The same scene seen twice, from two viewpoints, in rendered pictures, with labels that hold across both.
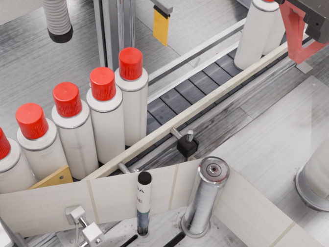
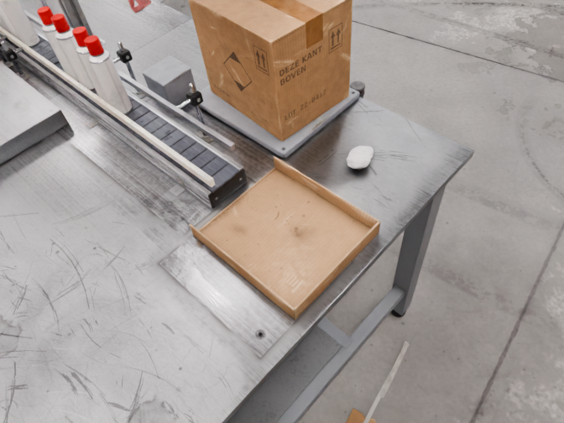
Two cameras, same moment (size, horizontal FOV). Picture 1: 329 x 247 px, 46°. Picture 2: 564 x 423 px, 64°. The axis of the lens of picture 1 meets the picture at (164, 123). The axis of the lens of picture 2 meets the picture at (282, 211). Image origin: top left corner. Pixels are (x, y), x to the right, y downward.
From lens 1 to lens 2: 1.78 m
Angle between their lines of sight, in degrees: 52
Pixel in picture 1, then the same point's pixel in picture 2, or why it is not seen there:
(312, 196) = not seen: outside the picture
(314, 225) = not seen: outside the picture
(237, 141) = (14, 79)
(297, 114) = (26, 102)
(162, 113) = (44, 50)
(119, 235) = not seen: outside the picture
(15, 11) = (378, 81)
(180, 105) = (49, 55)
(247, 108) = (58, 96)
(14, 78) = (101, 11)
